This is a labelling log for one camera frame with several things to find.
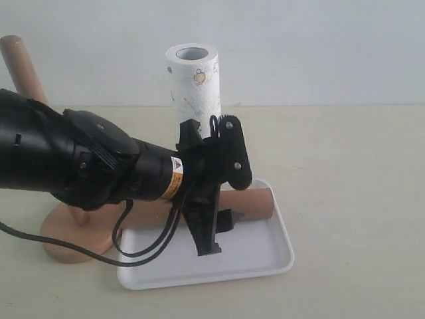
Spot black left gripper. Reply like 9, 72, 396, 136
174, 118, 244, 257

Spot brown cardboard tube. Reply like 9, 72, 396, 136
121, 187, 274, 229

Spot white printed paper towel roll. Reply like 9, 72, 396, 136
165, 43, 221, 138

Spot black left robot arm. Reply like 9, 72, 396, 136
1, 89, 252, 266

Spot wooden paper towel holder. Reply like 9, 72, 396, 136
1, 35, 125, 255

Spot white rectangular plastic tray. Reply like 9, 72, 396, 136
117, 179, 295, 290

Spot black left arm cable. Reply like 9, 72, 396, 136
0, 116, 220, 266

